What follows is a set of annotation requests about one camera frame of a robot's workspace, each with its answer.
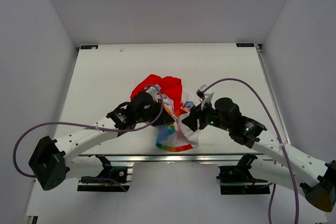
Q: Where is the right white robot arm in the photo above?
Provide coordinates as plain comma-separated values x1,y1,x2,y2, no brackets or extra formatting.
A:
182,98,335,212

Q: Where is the left blue corner label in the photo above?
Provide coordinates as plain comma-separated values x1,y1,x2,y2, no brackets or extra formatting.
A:
80,45,98,50

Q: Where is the aluminium front rail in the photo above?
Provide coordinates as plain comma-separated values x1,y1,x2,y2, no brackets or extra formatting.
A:
47,153,299,164

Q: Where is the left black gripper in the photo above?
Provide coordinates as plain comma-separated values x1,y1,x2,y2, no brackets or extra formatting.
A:
135,99,174,126

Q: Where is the right blue corner label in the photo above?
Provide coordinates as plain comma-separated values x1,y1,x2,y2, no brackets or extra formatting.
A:
236,42,255,47

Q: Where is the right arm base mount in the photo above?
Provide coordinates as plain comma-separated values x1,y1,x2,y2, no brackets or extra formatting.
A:
216,154,271,195

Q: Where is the colourful children's zip jacket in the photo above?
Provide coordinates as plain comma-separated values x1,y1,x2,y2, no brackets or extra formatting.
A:
131,74,201,152

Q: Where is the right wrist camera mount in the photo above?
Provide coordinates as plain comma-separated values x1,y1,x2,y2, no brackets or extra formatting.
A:
196,84,214,110

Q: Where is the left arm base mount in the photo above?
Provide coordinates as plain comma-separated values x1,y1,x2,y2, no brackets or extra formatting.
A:
77,154,133,193

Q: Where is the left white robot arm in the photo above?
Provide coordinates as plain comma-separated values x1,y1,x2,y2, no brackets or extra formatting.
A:
28,91,174,191

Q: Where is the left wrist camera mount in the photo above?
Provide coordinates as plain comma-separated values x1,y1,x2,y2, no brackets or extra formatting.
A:
145,84,163,103

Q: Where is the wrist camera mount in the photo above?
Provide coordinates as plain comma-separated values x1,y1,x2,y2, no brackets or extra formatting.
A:
145,84,163,103
196,84,214,110

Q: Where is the blue corner label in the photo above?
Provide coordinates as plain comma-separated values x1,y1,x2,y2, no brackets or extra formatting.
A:
80,45,98,50
236,42,255,47

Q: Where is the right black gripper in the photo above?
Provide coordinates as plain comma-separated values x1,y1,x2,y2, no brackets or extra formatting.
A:
181,98,232,132

